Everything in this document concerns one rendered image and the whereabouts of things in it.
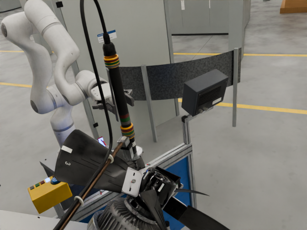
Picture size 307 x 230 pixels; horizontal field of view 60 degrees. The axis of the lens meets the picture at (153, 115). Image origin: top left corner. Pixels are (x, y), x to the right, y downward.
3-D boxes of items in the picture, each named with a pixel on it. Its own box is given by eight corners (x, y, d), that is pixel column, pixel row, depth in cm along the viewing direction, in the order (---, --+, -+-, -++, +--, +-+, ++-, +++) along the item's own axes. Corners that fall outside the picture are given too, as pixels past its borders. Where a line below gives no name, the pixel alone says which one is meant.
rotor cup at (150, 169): (168, 221, 94) (188, 190, 94) (141, 215, 84) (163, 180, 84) (146, 197, 104) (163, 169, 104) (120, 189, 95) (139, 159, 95)
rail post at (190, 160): (194, 231, 209) (187, 155, 169) (191, 228, 212) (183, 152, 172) (198, 228, 211) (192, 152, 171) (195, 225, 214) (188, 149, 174)
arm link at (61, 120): (48, 127, 150) (32, 90, 137) (76, 112, 160) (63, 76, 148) (59, 134, 142) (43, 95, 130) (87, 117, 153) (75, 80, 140)
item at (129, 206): (164, 226, 94) (167, 221, 94) (138, 221, 84) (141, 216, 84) (143, 202, 104) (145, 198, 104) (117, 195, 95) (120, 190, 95)
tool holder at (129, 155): (135, 165, 90) (130, 143, 85) (117, 163, 92) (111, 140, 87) (145, 149, 97) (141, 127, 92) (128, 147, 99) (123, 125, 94)
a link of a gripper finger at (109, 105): (107, 107, 88) (117, 114, 83) (98, 110, 86) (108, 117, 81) (105, 98, 86) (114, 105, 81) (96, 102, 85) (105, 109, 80)
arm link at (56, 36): (22, 37, 96) (70, 104, 95) (61, 18, 101) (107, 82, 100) (27, 49, 105) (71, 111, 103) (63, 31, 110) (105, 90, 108)
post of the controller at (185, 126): (187, 145, 166) (184, 118, 155) (183, 143, 168) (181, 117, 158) (190, 143, 167) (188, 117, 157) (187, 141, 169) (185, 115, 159)
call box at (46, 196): (40, 216, 119) (31, 200, 113) (35, 203, 126) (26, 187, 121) (73, 198, 126) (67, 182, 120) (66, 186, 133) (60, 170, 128)
